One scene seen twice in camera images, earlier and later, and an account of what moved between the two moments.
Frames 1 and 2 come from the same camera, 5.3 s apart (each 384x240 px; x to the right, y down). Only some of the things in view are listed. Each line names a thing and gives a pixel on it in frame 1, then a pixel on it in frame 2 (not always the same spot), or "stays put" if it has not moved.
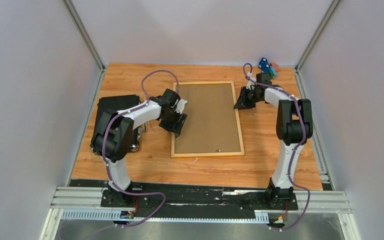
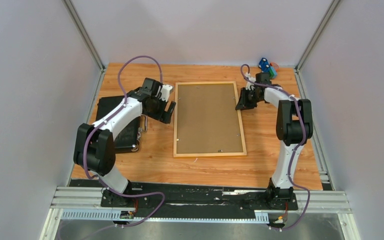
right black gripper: x=243 y=103 stays put
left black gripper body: x=171 y=123 to x=157 y=109
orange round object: x=275 y=65 stays put
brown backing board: x=210 y=125 stays put
